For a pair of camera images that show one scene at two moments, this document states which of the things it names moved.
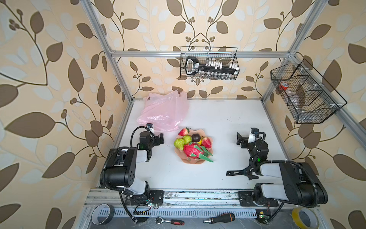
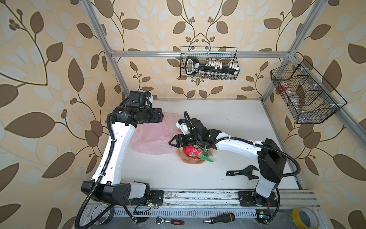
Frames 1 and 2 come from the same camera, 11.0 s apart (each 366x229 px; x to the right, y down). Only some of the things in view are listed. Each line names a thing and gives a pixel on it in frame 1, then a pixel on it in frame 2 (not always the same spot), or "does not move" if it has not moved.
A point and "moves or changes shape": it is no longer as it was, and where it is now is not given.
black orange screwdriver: [223, 218] does not move
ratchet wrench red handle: [159, 220] does not move
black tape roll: [102, 213] does not move
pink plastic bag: [165, 111] moves or changes shape
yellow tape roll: [305, 218] does not move
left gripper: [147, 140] to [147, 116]
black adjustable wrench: [247, 171] does not move
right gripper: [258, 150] to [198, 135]
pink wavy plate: [207, 142] does not move
